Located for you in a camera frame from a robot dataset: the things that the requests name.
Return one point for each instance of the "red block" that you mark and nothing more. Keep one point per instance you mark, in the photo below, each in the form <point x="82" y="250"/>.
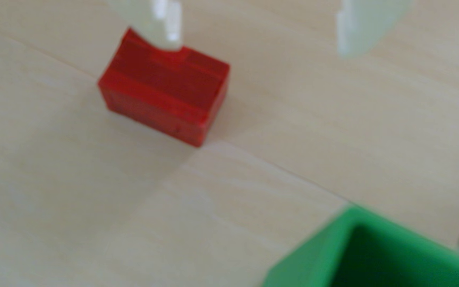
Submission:
<point x="161" y="91"/>

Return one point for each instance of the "green box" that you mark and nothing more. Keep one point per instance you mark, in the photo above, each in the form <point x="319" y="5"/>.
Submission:
<point x="317" y="255"/>

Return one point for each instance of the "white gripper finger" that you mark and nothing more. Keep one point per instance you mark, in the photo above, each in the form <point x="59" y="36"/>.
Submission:
<point x="153" y="20"/>
<point x="369" y="22"/>

